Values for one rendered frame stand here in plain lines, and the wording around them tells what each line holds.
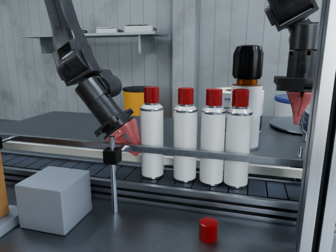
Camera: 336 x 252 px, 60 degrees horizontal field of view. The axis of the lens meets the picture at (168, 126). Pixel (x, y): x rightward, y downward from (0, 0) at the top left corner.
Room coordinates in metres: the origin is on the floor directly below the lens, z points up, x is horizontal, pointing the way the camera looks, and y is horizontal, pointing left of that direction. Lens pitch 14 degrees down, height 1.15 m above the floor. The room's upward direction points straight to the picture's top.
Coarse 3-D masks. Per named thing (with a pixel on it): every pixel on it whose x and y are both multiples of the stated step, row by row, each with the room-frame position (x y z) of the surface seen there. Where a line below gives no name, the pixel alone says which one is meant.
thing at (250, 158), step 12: (0, 132) 0.71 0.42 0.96; (60, 144) 0.65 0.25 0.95; (72, 144) 0.64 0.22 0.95; (84, 144) 0.63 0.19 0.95; (96, 144) 0.62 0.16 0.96; (108, 144) 0.62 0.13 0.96; (120, 144) 0.61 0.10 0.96; (132, 144) 0.61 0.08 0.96; (192, 156) 0.57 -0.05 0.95; (204, 156) 0.56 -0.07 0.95; (216, 156) 0.55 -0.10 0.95; (228, 156) 0.55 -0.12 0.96; (240, 156) 0.54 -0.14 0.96; (252, 156) 0.53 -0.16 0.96; (264, 156) 0.53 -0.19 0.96; (276, 156) 0.53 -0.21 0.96
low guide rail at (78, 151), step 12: (12, 144) 0.78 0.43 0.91; (24, 144) 0.76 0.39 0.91; (36, 144) 0.76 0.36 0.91; (96, 156) 0.71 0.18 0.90; (132, 156) 0.68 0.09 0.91; (168, 156) 0.66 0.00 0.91; (252, 168) 0.60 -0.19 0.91; (264, 168) 0.60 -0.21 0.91; (276, 168) 0.59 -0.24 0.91; (288, 168) 0.58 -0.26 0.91; (300, 168) 0.58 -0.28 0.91
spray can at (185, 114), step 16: (192, 96) 0.60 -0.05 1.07; (176, 112) 0.60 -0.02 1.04; (192, 112) 0.59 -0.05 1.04; (176, 128) 0.60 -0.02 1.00; (192, 128) 0.59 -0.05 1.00; (176, 144) 0.60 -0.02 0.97; (192, 144) 0.59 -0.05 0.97; (176, 160) 0.60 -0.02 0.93; (192, 160) 0.59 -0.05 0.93; (176, 176) 0.59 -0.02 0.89; (192, 176) 0.59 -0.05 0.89
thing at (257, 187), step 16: (16, 160) 0.73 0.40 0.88; (32, 160) 0.73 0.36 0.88; (48, 160) 0.73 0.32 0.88; (64, 160) 0.73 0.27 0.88; (80, 160) 0.73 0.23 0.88; (96, 176) 0.63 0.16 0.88; (128, 176) 0.62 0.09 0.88; (224, 192) 0.55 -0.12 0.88; (240, 192) 0.54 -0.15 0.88; (256, 192) 0.54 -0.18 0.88; (272, 192) 0.54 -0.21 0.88; (288, 192) 0.54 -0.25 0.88
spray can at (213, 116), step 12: (216, 96) 0.58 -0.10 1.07; (204, 108) 0.59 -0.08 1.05; (216, 108) 0.58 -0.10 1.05; (204, 120) 0.58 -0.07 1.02; (216, 120) 0.57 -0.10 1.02; (204, 132) 0.58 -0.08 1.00; (216, 132) 0.57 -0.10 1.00; (204, 144) 0.58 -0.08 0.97; (216, 144) 0.57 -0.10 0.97; (204, 168) 0.58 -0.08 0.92; (216, 168) 0.57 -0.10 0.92; (204, 180) 0.58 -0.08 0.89; (216, 180) 0.57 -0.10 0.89
